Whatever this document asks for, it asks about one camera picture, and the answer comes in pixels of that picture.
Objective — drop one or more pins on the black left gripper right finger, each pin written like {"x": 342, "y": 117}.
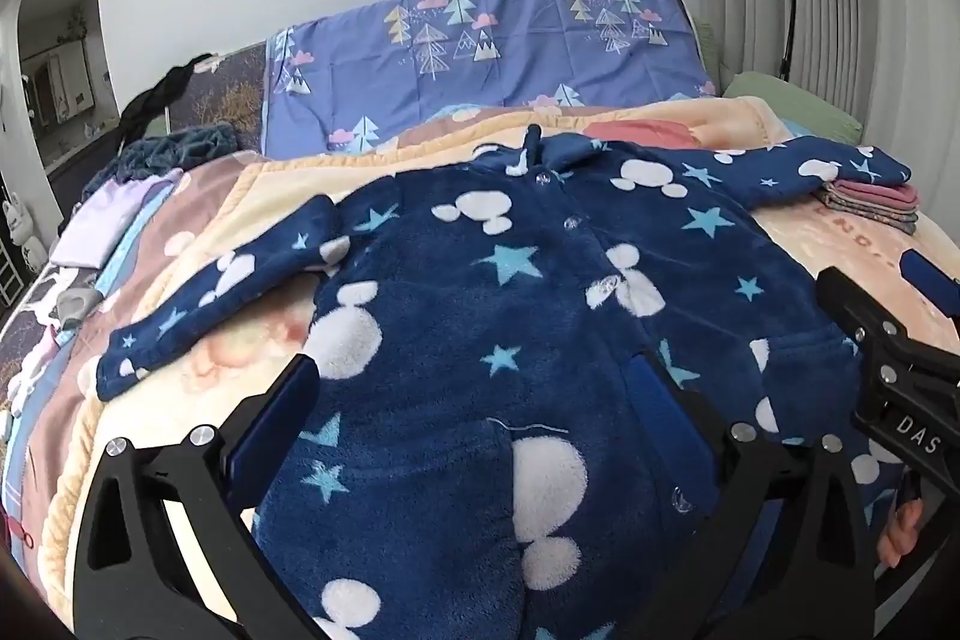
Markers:
{"x": 781, "y": 548}

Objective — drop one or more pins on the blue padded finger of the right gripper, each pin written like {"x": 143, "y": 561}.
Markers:
{"x": 931, "y": 281}

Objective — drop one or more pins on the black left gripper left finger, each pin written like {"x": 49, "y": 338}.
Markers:
{"x": 131, "y": 579}

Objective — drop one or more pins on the navy star fleece onesie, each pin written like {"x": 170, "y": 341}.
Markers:
{"x": 480, "y": 462}

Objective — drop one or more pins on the person right hand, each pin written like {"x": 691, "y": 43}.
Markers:
{"x": 901, "y": 533}

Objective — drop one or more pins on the stack of folded pink cloths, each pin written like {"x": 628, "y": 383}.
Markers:
{"x": 896, "y": 207}

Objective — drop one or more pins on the green pillow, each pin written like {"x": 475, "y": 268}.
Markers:
{"x": 797, "y": 108}

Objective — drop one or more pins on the grey white curtain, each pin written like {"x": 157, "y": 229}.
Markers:
{"x": 892, "y": 64}

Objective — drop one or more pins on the patterned bed sheet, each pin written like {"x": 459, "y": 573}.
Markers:
{"x": 29, "y": 339}

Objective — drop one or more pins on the lilac folded cloth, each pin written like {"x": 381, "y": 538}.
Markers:
{"x": 95, "y": 229}

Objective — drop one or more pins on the peach fleece blanket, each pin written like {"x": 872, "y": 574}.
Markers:
{"x": 220, "y": 206}

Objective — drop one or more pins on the white lucky cat figurine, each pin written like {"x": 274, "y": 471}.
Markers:
{"x": 23, "y": 233}

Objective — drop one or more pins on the dark teal knitted throw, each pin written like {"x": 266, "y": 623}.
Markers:
{"x": 158, "y": 155}

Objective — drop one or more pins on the black garment on headboard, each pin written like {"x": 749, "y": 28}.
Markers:
{"x": 153, "y": 102}

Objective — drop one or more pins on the dark floral pillow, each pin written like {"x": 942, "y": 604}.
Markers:
{"x": 227, "y": 89}

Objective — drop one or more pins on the purple tree print pillow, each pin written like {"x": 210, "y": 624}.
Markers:
{"x": 352, "y": 82}

